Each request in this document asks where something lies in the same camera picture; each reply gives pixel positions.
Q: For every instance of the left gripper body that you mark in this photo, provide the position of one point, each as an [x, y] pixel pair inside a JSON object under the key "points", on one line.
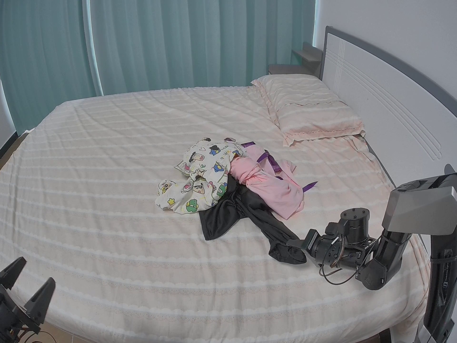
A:
{"points": [[14, 314]]}

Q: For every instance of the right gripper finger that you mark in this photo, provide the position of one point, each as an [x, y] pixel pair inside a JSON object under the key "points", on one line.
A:
{"points": [[297, 245]]}

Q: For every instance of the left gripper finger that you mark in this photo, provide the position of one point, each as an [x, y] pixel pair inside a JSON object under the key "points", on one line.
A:
{"points": [[13, 272], [41, 306]]}

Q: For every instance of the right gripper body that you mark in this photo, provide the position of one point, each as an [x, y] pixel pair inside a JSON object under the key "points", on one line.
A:
{"points": [[326, 254]]}

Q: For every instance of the black T-shirt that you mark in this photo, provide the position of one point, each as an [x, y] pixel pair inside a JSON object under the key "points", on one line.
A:
{"points": [[221, 220]]}

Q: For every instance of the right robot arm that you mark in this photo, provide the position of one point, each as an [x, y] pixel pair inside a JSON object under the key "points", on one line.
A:
{"points": [[410, 205]]}

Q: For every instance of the bed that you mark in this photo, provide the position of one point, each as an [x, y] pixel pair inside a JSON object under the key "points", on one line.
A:
{"points": [[107, 191]]}

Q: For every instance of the pink garment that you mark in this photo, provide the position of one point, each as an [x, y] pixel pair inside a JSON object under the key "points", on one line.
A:
{"points": [[275, 191]]}

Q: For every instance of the white printed pyjama garment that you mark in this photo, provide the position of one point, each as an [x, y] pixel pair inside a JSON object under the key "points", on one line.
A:
{"points": [[200, 177]]}

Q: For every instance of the pale pink pillow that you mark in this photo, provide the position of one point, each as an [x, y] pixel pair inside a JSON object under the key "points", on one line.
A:
{"points": [[314, 109]]}

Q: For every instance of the grey bedside table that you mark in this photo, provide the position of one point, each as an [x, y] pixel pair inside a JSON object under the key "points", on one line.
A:
{"points": [[285, 69]]}

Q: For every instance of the blue-green curtain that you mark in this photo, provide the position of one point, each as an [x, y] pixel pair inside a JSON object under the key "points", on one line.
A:
{"points": [[196, 30], [43, 48]]}

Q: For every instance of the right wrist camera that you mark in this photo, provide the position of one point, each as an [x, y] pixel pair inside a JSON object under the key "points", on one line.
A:
{"points": [[334, 232]]}

